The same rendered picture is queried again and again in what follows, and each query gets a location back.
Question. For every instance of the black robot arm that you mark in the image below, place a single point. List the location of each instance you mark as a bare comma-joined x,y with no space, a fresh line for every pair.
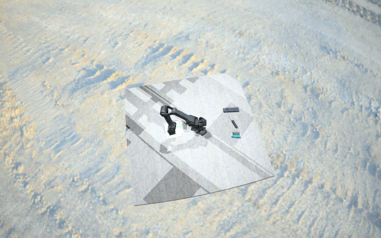
191,120

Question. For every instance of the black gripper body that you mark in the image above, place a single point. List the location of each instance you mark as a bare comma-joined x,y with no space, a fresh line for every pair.
202,130

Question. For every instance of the black rectangular bar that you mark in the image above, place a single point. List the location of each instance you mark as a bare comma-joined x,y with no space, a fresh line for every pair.
230,109

